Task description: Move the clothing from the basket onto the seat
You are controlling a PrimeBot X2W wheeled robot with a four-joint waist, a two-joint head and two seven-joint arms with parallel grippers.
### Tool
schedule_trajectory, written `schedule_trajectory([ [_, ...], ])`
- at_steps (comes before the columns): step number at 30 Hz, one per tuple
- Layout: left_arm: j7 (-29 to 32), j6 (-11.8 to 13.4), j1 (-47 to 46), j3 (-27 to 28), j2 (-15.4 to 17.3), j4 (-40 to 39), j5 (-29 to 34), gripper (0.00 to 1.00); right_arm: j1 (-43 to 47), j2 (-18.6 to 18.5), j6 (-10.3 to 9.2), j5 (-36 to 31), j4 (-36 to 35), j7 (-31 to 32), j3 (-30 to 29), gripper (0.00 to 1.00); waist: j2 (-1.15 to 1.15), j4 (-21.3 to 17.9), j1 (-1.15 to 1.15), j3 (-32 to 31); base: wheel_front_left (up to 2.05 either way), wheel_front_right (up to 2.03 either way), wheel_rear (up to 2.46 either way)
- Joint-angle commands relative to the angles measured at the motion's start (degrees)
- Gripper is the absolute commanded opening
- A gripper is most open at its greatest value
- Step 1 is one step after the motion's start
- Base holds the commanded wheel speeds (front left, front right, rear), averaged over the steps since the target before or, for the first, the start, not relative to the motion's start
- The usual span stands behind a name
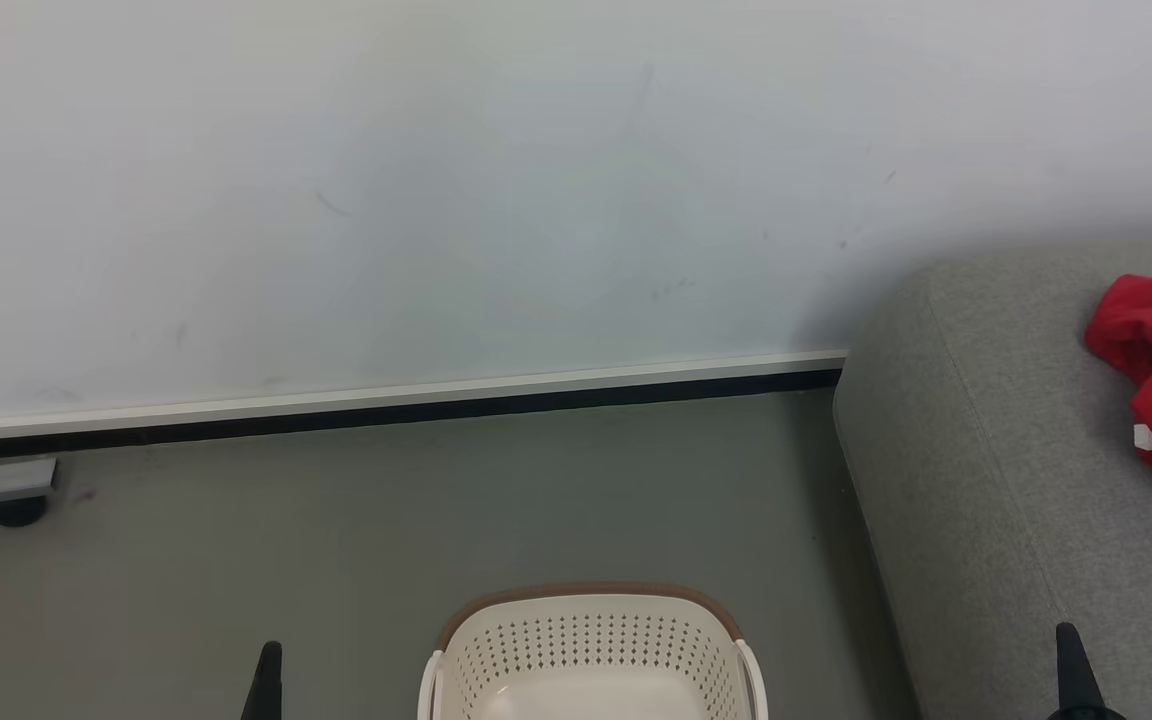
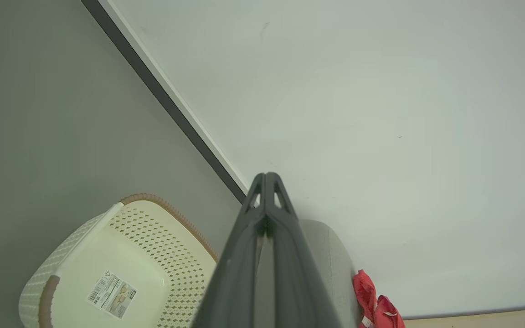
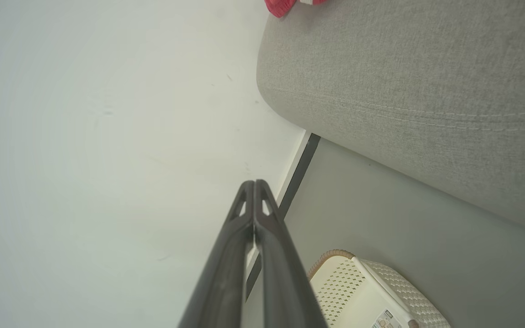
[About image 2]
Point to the red clothing item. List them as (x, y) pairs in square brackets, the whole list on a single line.
[(372, 300)]

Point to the white and grey baseboard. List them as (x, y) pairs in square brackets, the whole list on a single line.
[(153, 86)]

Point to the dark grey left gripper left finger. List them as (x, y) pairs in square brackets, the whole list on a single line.
[(239, 273)]

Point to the white barcode label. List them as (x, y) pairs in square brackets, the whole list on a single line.
[(112, 295)]

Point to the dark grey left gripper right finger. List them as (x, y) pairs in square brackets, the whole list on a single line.
[(296, 282)]

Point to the cream perforated laundry basket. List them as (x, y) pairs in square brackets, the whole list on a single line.
[(144, 255)]

